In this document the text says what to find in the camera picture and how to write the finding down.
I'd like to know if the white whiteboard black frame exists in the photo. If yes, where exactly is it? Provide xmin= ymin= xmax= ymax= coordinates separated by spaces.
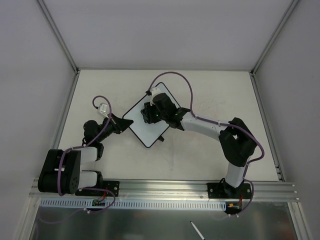
xmin=122 ymin=94 xmax=170 ymax=148

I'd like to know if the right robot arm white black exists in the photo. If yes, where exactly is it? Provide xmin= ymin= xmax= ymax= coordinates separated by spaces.
xmin=141 ymin=90 xmax=258 ymax=198

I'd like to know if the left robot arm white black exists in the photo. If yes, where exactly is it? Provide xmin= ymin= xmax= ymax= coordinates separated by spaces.
xmin=37 ymin=114 xmax=134 ymax=195

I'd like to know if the white marker pen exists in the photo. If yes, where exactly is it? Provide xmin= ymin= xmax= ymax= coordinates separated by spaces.
xmin=190 ymin=221 xmax=205 ymax=240

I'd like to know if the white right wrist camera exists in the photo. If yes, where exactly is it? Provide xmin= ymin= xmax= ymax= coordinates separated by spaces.
xmin=150 ymin=87 xmax=162 ymax=105

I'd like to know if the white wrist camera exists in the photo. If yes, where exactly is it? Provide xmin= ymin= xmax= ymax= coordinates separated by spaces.
xmin=150 ymin=87 xmax=162 ymax=105
xmin=97 ymin=103 xmax=110 ymax=118

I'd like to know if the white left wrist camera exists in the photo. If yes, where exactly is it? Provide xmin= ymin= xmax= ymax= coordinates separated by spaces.
xmin=97 ymin=103 xmax=110 ymax=118

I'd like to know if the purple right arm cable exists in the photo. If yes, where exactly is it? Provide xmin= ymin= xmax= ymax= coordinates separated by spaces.
xmin=146 ymin=71 xmax=266 ymax=218

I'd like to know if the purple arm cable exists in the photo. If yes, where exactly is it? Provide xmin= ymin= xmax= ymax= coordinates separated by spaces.
xmin=37 ymin=94 xmax=117 ymax=224
xmin=146 ymin=71 xmax=266 ymax=218

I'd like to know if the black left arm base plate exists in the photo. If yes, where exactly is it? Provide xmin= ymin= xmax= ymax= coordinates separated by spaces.
xmin=75 ymin=180 xmax=120 ymax=197

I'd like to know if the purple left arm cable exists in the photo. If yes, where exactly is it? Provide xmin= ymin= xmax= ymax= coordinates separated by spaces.
xmin=37 ymin=94 xmax=117 ymax=224

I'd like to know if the aluminium mounting rail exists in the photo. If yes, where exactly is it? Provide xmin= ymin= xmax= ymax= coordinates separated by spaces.
xmin=28 ymin=176 xmax=300 ymax=202

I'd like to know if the white slotted cable duct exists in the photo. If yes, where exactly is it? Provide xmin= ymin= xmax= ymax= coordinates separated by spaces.
xmin=39 ymin=197 xmax=227 ymax=211

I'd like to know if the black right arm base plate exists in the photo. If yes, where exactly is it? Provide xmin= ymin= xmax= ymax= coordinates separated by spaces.
xmin=206 ymin=181 xmax=252 ymax=200

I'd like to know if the right aluminium frame post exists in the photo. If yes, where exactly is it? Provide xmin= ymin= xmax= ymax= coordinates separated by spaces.
xmin=249 ymin=0 xmax=301 ymax=76

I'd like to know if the aluminium frame post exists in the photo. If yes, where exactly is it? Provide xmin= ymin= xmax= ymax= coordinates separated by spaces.
xmin=249 ymin=0 xmax=301 ymax=76
xmin=35 ymin=0 xmax=79 ymax=74

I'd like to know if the left aluminium frame post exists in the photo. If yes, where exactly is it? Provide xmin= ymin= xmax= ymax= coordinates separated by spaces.
xmin=35 ymin=0 xmax=79 ymax=74

